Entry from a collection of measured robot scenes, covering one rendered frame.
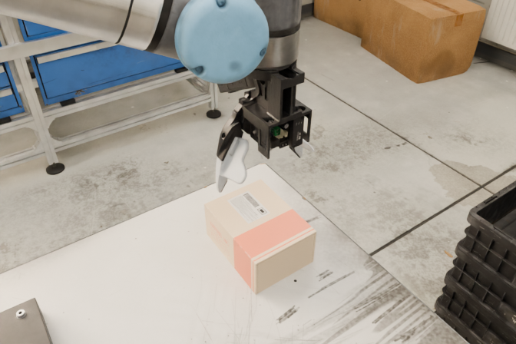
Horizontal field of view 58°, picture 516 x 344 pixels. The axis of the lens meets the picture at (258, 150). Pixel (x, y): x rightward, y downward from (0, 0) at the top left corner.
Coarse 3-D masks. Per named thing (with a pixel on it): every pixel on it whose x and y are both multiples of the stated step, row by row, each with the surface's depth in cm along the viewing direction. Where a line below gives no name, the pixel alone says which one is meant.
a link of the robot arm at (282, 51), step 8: (296, 32) 55; (272, 40) 53; (280, 40) 53; (288, 40) 54; (296, 40) 55; (272, 48) 54; (280, 48) 54; (288, 48) 55; (296, 48) 56; (264, 56) 54; (272, 56) 54; (280, 56) 55; (288, 56) 55; (296, 56) 57; (264, 64) 55; (272, 64) 55; (280, 64) 55; (288, 64) 56
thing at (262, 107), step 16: (256, 80) 60; (272, 80) 56; (288, 80) 55; (256, 96) 61; (272, 96) 58; (288, 96) 58; (240, 112) 63; (256, 112) 60; (272, 112) 59; (288, 112) 59; (304, 112) 60; (256, 128) 63; (272, 128) 60; (288, 128) 62; (272, 144) 60; (288, 144) 63
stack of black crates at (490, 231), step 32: (512, 192) 112; (480, 224) 102; (512, 224) 116; (480, 256) 107; (512, 256) 100; (448, 288) 119; (480, 288) 110; (512, 288) 101; (448, 320) 122; (480, 320) 114; (512, 320) 105
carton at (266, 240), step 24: (240, 192) 83; (264, 192) 83; (216, 216) 78; (240, 216) 78; (264, 216) 78; (288, 216) 78; (216, 240) 82; (240, 240) 74; (264, 240) 74; (288, 240) 74; (312, 240) 76; (240, 264) 75; (264, 264) 71; (288, 264) 75; (264, 288) 75
